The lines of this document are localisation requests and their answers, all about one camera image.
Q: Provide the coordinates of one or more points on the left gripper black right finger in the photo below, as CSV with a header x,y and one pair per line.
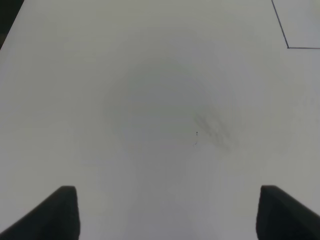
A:
x,y
282,217

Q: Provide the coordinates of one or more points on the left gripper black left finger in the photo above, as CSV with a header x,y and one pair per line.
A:
x,y
55,218

